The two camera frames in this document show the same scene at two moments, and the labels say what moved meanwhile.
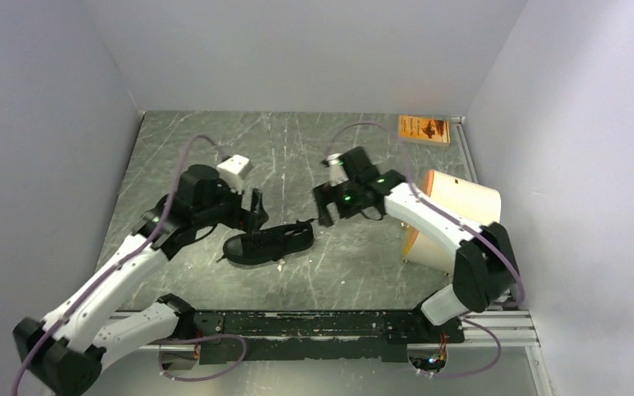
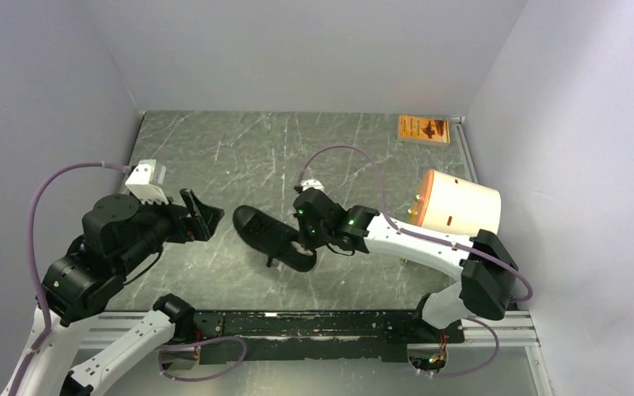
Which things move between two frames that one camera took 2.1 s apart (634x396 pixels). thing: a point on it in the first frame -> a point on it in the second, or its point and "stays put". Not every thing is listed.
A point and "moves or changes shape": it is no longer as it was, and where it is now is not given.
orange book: x=422 y=129 stays put
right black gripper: x=326 y=194 -> x=304 y=237
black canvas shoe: x=267 y=246 moves or changes shape
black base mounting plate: x=294 y=336 stays put
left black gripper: x=238 y=219 -> x=202 y=219
